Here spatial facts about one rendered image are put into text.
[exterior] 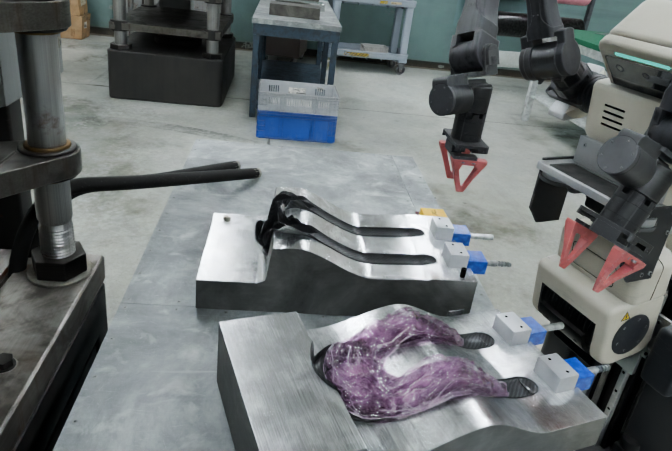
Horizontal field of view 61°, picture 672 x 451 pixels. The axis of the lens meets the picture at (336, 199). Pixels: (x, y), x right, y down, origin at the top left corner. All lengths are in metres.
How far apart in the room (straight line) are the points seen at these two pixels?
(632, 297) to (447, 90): 0.60
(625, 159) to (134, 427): 0.76
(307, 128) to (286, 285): 3.35
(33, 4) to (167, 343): 0.55
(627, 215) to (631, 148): 0.11
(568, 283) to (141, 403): 0.92
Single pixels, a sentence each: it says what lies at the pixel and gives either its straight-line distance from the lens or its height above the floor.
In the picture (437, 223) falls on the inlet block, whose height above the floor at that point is 0.92.
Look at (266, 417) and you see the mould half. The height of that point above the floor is 0.91.
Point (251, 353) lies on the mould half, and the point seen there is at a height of 0.91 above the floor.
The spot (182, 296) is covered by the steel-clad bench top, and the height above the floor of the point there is 0.80.
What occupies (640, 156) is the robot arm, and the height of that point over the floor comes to 1.20.
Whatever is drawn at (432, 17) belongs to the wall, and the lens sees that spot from 7.70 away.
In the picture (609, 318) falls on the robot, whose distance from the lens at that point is 1.32.
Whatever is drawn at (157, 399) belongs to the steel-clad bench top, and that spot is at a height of 0.80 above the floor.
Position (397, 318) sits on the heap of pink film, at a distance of 0.87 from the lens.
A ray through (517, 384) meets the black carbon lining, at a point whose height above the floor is 0.85.
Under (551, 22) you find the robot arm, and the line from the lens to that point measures 1.30.
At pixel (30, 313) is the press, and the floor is 0.78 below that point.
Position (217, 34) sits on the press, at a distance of 4.91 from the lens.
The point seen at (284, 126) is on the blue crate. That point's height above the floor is 0.11.
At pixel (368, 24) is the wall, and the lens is 7.56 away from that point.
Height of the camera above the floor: 1.42
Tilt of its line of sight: 24 degrees down
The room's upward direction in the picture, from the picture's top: 7 degrees clockwise
